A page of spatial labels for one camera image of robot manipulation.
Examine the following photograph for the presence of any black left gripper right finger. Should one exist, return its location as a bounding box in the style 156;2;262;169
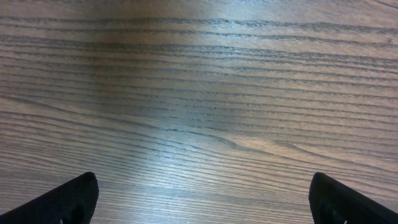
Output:
308;172;397;224

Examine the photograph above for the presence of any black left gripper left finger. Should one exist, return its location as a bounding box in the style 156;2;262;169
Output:
1;172;99;224

